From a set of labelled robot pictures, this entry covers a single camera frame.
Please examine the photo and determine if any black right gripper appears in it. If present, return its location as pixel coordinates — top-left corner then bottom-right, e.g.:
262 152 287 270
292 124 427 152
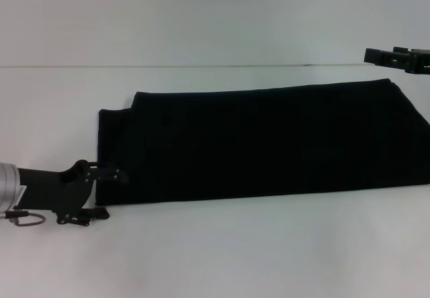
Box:
363 46 430 75

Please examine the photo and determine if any black shirt with FREE print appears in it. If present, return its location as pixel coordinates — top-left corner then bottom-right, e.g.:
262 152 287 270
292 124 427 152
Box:
95 78 430 207

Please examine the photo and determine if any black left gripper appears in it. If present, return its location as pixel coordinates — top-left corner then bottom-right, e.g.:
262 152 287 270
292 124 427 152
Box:
15 160 130 227

